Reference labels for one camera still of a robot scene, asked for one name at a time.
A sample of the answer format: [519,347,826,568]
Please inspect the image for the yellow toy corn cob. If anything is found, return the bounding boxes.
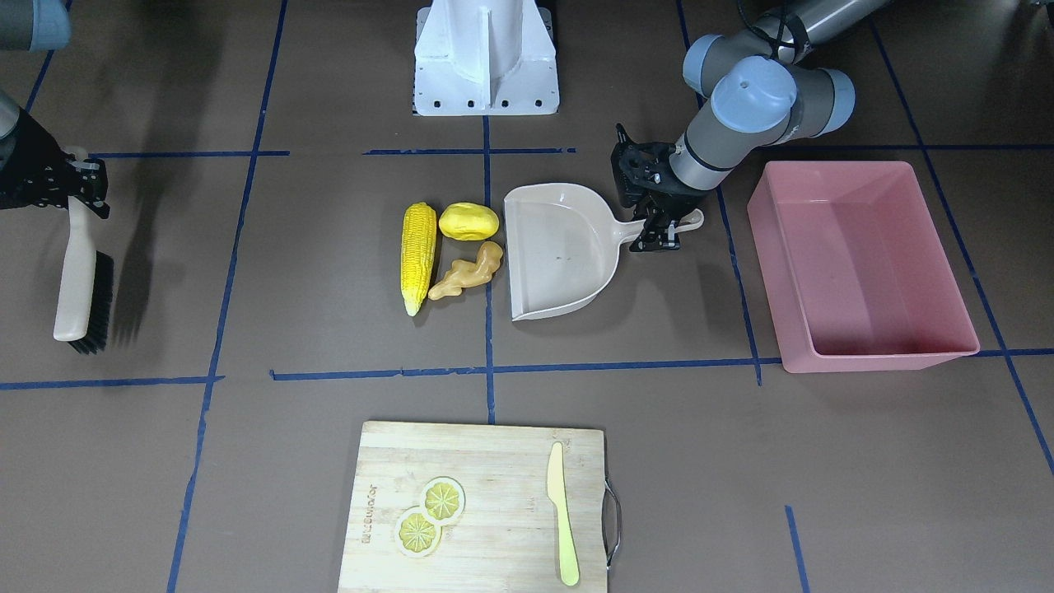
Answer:
[401,202,437,318]

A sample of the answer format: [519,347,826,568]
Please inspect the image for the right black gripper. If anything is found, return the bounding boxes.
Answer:
[1,106,110,219]

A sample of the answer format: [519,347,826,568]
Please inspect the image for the tan toy ginger root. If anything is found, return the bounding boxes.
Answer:
[427,240,504,301]

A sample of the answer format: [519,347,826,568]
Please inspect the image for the wooden cutting board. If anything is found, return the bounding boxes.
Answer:
[338,421,621,592]

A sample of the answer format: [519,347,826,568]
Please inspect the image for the white pillar with base plate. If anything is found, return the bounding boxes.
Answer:
[412,1,561,117]

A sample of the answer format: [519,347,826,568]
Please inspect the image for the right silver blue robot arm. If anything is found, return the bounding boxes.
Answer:
[1,1,110,219]

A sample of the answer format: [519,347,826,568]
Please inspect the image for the beige plastic dustpan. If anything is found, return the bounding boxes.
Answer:
[503,183,646,320]

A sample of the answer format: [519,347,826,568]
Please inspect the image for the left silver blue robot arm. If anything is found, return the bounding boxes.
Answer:
[611,1,884,219]

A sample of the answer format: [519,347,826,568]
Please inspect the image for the beige hand brush black bristles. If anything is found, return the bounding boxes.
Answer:
[53,147,115,354]

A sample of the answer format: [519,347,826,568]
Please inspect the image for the yellow plastic toy knife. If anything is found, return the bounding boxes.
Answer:
[546,441,581,588]

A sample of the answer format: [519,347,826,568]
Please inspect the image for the pink plastic bin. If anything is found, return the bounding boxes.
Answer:
[748,161,980,374]

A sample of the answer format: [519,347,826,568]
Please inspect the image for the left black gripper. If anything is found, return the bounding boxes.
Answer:
[610,124,711,217]

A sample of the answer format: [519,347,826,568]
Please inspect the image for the yellow toy potato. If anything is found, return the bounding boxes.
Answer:
[438,202,501,241]

